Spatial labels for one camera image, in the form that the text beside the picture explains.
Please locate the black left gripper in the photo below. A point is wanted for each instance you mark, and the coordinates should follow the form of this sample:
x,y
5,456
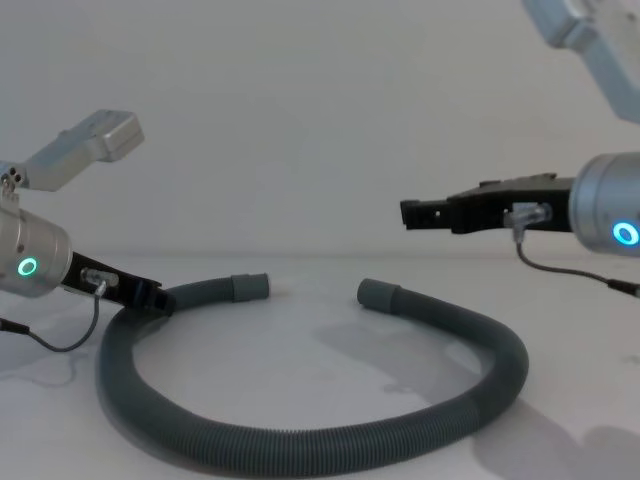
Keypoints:
x,y
122,287

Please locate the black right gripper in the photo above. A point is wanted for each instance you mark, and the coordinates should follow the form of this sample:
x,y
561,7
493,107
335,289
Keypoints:
x,y
480,210

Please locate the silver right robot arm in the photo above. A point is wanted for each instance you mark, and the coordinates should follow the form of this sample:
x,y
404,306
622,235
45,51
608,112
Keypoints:
x,y
595,200

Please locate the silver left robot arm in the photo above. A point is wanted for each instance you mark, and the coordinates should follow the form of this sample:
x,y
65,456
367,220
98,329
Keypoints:
x,y
35,255

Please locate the white table cloth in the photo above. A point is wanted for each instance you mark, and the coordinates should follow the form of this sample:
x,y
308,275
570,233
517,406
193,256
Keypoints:
x,y
300,350

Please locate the pale backdrop wall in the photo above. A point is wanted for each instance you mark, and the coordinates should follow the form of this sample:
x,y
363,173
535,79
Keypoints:
x,y
300,125

